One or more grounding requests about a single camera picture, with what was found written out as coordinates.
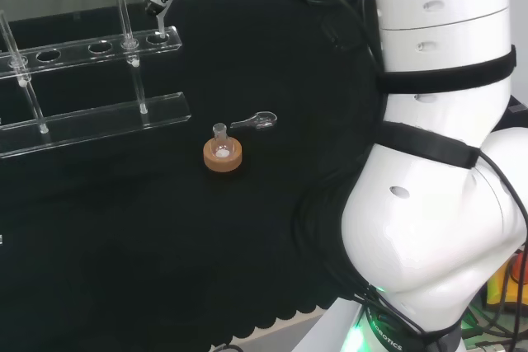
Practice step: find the clear acrylic funnel stand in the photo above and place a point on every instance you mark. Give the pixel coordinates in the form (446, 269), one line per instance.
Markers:
(103, 121)

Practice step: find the small glass weighing funnel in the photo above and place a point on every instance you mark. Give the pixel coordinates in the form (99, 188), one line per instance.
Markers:
(260, 120)

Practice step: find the small round-bottom glass flask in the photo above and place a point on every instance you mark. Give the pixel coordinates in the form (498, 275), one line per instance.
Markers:
(222, 148)

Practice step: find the black bench cloth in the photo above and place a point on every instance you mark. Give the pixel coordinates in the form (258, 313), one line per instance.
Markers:
(165, 245)

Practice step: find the yellow stop button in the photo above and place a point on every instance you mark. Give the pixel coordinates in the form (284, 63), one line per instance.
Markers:
(509, 282)

